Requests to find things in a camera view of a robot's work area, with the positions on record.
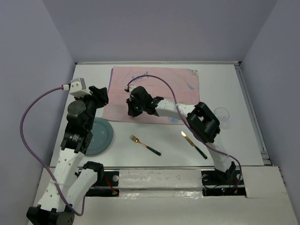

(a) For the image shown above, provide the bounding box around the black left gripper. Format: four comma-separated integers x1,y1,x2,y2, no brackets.
74,86,109,130

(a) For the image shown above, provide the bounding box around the teal ceramic plate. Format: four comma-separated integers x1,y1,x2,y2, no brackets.
85,117,114,157

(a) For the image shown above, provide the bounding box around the pink cloth placemat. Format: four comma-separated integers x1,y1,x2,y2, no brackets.
102,67,200,125

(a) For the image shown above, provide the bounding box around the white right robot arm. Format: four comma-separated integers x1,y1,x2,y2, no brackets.
125,85,236,184

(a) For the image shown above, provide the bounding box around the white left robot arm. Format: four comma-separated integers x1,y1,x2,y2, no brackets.
26,86,109,225

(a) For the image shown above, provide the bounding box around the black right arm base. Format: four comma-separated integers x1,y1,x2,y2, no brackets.
201,170,247,197

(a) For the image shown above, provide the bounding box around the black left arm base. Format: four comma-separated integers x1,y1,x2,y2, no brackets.
86,170,120,197

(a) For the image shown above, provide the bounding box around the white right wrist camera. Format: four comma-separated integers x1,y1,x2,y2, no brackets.
124,85,136,93

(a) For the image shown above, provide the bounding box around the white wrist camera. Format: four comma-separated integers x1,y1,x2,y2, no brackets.
69,78,91,98
124,85,136,93

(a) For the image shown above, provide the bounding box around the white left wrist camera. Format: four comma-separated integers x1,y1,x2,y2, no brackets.
69,78,91,98

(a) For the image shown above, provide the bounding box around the gold fork black handle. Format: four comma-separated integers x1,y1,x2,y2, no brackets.
130,135,162,156

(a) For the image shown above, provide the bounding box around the gold knife black handle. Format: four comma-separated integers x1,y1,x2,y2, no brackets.
181,131,208,159

